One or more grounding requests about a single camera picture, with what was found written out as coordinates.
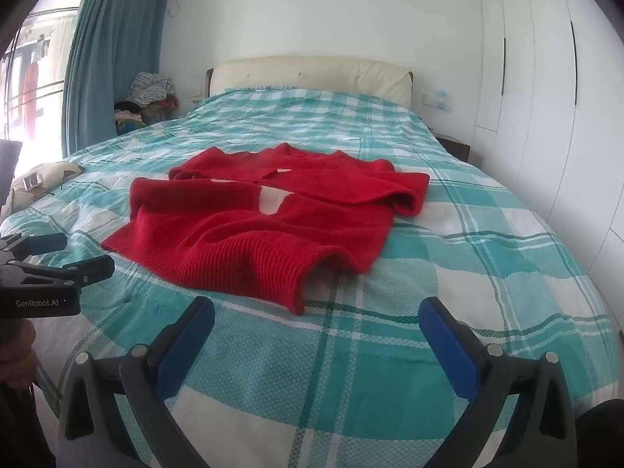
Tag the hanging red garment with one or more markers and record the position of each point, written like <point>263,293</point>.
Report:
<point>29,92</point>

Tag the cream padded headboard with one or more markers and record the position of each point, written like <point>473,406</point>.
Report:
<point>312,73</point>

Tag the patterned cushion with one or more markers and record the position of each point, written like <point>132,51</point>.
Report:
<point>44,180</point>

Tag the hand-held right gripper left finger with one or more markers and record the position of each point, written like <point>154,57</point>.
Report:
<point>185,346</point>

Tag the white wardrobe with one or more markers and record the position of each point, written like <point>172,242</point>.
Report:
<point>536,83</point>

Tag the pile of mixed clothes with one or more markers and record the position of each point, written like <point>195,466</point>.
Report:
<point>146,92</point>

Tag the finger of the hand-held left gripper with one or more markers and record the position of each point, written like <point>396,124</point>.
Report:
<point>90,270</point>
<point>44,243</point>

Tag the bed with teal plaid cover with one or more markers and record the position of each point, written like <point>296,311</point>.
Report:
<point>390,302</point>

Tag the person's left hand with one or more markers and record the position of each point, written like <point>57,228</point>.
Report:
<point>17,351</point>

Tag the red knit sweater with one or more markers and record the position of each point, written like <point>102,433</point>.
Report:
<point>219,234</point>

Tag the blue curtain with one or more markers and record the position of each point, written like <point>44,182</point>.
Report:
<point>112,58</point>

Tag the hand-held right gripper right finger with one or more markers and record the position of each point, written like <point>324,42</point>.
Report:
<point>448,351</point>

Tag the dark wooden nightstand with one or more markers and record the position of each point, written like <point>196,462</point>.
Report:
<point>456,147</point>

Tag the white wall switch panel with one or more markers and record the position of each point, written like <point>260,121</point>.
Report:
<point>438,100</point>

